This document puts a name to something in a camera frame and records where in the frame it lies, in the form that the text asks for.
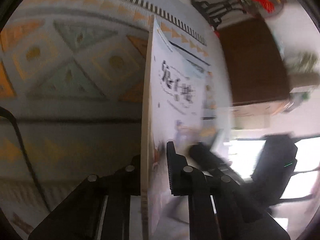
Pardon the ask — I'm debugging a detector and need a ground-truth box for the potted plant in cylinder vase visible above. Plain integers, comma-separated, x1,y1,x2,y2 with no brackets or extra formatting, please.
283,51,319,93

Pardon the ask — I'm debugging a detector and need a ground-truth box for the red flower round fan ornament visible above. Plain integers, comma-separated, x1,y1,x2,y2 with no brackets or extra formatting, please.
191,0,287,30

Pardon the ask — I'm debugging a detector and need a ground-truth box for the patterned blue table mat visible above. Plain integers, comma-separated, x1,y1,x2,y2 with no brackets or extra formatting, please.
1,0,209,239

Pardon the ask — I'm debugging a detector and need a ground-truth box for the black cable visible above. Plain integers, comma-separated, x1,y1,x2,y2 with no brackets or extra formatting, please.
0,106,52,213

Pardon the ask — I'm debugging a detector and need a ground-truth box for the dark brown wooden cabinet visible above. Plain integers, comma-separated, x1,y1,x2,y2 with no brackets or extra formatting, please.
218,18,290,106

